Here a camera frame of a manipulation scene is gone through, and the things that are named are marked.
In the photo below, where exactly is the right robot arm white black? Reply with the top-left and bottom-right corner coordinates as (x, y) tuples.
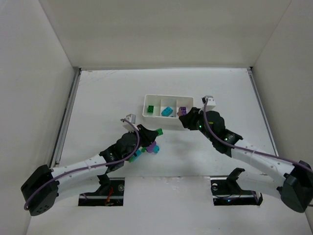
(178, 107), (313, 213)

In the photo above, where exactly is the small green lego brick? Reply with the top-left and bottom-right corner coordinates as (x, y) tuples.
(156, 128), (163, 136)

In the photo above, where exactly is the right aluminium rail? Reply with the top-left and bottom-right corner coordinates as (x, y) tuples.
(247, 67), (278, 156)

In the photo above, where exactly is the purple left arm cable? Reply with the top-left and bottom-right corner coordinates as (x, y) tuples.
(23, 118), (140, 211)

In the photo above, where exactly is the aluminium rail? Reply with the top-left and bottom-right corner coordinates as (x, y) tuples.
(48, 67), (82, 167)
(247, 67), (278, 156)

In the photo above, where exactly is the green teal lego stack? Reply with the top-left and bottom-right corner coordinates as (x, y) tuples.
(128, 149), (142, 163)

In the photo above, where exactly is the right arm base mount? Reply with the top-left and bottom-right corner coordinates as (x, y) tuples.
(210, 168), (263, 206)

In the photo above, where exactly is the left aluminium rail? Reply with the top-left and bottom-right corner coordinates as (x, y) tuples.
(48, 67), (82, 167)

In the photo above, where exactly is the purple square lego brick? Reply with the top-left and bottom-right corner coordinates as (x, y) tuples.
(179, 106), (187, 116)

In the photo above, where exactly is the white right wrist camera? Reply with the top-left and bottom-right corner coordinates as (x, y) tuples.
(201, 95), (216, 111)

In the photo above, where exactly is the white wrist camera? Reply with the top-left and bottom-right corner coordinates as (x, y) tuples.
(122, 114), (136, 131)
(201, 95), (216, 111)

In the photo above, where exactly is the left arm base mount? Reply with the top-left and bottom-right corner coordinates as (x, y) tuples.
(78, 178), (125, 207)

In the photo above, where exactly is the white three-compartment container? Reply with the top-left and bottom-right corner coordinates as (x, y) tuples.
(142, 94), (194, 129)

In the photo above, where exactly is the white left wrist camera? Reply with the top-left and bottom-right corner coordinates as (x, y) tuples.
(122, 114), (136, 131)

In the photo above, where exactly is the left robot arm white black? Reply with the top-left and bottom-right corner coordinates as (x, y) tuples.
(21, 124), (163, 216)

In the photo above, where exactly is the teal rounded printed lego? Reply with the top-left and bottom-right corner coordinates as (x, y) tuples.
(161, 106), (173, 117)

